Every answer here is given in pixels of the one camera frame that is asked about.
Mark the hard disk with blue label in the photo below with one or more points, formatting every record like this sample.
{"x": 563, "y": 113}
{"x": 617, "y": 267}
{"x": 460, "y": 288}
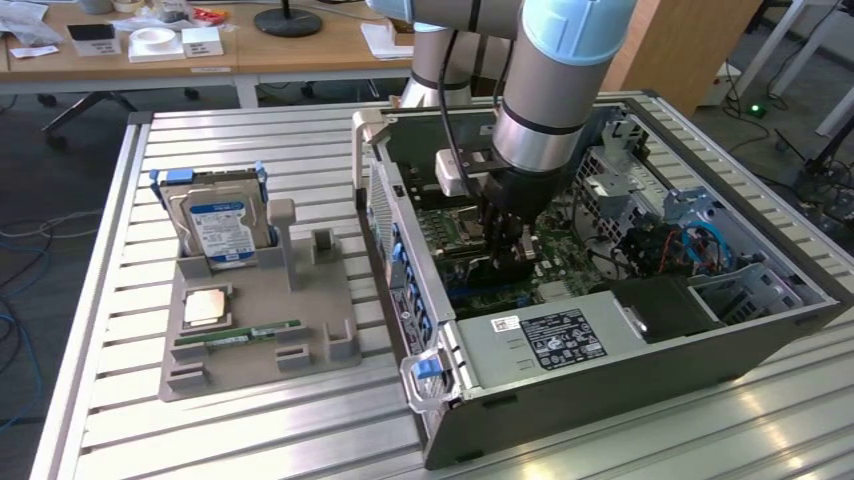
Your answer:
{"x": 217, "y": 232}

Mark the metal disk bay cage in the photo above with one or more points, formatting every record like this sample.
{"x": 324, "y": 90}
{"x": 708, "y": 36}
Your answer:
{"x": 615, "y": 200}

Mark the crumpled plastic bag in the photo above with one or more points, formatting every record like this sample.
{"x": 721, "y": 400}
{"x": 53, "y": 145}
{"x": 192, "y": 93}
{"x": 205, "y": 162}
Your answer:
{"x": 23, "y": 22}

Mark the stack of white papers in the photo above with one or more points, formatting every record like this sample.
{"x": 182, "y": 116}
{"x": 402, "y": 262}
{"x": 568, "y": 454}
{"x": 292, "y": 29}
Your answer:
{"x": 384, "y": 45}

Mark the small white box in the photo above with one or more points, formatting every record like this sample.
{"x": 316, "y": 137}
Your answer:
{"x": 202, "y": 42}

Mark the small metal disk bay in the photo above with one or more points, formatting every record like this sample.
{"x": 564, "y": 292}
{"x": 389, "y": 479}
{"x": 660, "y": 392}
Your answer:
{"x": 748, "y": 295}

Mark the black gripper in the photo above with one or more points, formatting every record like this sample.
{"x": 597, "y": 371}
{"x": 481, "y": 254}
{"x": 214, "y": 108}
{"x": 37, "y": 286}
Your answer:
{"x": 524, "y": 192}

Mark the white table frame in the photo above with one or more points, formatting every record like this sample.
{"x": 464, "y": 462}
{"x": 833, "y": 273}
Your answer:
{"x": 808, "y": 45}

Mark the open grey PC case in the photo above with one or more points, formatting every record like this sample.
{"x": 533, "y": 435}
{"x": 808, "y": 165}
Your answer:
{"x": 601, "y": 400}

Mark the grey cup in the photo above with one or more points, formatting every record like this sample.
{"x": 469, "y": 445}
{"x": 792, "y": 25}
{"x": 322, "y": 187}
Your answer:
{"x": 97, "y": 6}

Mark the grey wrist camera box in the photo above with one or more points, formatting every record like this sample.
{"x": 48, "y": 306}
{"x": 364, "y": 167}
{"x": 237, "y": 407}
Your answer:
{"x": 454, "y": 175}

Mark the blue slot retainer strip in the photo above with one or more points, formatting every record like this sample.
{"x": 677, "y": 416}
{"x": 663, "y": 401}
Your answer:
{"x": 417, "y": 300}

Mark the green RAM stick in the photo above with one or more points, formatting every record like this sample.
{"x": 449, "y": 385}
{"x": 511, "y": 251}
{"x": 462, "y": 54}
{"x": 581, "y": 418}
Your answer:
{"x": 224, "y": 338}

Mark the wooden desk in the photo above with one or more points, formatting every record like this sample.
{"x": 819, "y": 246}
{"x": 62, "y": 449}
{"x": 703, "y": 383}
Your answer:
{"x": 301, "y": 55}

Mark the green motherboard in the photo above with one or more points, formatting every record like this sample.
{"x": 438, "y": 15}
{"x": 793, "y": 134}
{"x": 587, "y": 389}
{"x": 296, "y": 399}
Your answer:
{"x": 495, "y": 301}

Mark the graphics card with black fan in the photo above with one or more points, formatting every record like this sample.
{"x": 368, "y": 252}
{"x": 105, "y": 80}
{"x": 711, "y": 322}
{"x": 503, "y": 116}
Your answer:
{"x": 497, "y": 275}

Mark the white card with red print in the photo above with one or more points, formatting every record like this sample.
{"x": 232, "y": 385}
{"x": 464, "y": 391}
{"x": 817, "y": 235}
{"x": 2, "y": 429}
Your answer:
{"x": 34, "y": 51}

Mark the wooden cabinet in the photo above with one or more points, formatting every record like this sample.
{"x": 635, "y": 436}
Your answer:
{"x": 681, "y": 50}

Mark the CPU socket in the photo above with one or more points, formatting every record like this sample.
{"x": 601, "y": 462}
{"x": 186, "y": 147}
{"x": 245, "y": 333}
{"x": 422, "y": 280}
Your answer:
{"x": 471, "y": 225}

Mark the black chair base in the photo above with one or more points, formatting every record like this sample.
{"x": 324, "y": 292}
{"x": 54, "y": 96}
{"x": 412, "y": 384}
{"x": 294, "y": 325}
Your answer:
{"x": 88, "y": 107}

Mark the silver CPU chip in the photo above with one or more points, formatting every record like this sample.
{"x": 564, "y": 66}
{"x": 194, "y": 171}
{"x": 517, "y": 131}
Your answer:
{"x": 204, "y": 309}

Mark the grey power supply unit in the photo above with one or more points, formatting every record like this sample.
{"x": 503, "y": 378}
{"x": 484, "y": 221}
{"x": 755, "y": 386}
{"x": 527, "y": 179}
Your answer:
{"x": 555, "y": 340}

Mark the red packet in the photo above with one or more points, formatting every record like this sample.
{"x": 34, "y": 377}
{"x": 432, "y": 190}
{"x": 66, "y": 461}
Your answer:
{"x": 210, "y": 16}

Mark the blue case latch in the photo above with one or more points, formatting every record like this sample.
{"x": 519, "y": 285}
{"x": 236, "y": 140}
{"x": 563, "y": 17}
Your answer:
{"x": 429, "y": 367}

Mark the black lamp base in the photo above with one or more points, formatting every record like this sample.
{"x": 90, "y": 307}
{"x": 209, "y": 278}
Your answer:
{"x": 288, "y": 22}

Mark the black and white box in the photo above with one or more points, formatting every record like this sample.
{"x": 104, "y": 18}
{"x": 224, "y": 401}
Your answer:
{"x": 94, "y": 37}

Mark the flat white box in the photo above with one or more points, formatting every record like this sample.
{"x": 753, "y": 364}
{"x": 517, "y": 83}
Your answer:
{"x": 161, "y": 54}

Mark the grey parts rack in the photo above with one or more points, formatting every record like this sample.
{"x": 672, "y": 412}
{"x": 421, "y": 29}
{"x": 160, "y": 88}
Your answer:
{"x": 254, "y": 300}

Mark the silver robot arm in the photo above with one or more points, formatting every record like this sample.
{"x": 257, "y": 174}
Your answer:
{"x": 548, "y": 100}

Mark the white tape roll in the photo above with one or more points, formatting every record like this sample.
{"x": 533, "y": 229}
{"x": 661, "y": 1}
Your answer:
{"x": 150, "y": 36}

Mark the brown cardboard box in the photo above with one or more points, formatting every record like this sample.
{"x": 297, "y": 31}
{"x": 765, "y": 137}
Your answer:
{"x": 402, "y": 27}

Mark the white unit with red button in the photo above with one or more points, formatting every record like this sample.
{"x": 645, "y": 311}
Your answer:
{"x": 724, "y": 85}

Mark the black fan shroud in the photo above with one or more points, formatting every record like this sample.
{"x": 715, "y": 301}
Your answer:
{"x": 661, "y": 310}

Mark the blue disk carrier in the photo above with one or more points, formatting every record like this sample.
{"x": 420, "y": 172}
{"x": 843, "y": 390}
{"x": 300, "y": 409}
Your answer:
{"x": 176, "y": 176}

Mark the device with green light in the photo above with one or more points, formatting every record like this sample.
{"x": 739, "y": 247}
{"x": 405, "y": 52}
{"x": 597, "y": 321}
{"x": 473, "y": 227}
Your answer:
{"x": 756, "y": 109}

